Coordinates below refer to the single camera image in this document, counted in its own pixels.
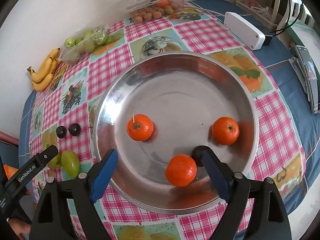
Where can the yellow banana bunch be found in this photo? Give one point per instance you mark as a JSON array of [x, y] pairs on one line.
[[41, 79]]

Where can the pink checkered fruit tablecloth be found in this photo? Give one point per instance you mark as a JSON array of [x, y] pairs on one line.
[[76, 91]]

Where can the orange mandarin with stem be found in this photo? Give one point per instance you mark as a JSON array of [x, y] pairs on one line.
[[139, 127]]

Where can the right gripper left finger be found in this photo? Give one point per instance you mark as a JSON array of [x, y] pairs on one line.
[[52, 219]]

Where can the grey folded stand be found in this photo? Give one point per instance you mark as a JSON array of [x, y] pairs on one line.
[[307, 73]]

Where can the dark plum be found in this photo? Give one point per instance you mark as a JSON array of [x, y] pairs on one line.
[[74, 129], [61, 132]]

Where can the white rectangular device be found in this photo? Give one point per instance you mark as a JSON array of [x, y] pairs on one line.
[[250, 35]]

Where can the dark plum lower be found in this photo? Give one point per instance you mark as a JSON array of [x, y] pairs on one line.
[[61, 132]]

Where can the dark plum upper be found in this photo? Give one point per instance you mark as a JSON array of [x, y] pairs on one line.
[[74, 129]]

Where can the orange paper cup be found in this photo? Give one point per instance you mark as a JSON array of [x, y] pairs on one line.
[[9, 171]]

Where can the brown kiwi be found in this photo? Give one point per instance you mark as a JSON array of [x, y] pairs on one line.
[[52, 173], [50, 165]]

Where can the blue bed sheet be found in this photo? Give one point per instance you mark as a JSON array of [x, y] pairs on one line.
[[295, 84]]

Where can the clear box brown longans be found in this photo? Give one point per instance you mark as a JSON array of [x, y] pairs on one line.
[[146, 10]]

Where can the green mango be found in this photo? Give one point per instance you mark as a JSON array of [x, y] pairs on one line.
[[70, 163], [56, 161]]

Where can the round metal tray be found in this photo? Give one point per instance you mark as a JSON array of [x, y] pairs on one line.
[[183, 93]]

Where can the small orange mandarin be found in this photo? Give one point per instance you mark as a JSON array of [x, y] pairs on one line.
[[225, 131]]

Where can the clear box green fruits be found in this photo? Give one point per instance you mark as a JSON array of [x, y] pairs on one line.
[[84, 41]]

